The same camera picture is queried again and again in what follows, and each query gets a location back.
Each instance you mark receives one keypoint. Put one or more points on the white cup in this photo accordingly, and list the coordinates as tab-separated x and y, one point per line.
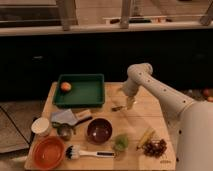
41	126

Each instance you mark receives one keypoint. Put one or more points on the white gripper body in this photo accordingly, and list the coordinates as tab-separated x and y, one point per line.
130	101

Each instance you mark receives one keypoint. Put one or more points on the yellow banana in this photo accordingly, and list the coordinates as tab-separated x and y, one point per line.
146	136

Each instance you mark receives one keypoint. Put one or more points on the bunch of dark grapes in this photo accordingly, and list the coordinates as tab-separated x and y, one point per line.
155	148

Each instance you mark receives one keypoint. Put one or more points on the green plastic tray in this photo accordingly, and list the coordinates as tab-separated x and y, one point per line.
87	90

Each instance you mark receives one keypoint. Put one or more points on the wooden table board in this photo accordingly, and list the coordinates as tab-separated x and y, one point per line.
146	113

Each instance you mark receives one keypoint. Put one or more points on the metal measuring cup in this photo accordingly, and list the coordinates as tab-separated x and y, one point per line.
65	131

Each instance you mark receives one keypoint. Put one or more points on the orange fruit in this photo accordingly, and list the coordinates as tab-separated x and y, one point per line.
65	86

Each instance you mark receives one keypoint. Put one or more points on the purple bowl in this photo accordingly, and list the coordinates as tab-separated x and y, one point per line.
99	131

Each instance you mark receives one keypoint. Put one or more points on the grey blue cloth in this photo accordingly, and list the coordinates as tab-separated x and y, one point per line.
64	116

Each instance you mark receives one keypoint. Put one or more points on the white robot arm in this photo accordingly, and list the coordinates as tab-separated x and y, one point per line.
195	142

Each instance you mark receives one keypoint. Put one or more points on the white dish brush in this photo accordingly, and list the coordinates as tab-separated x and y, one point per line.
75	152

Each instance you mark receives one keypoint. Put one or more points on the orange bowl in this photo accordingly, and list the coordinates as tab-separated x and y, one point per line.
48	153

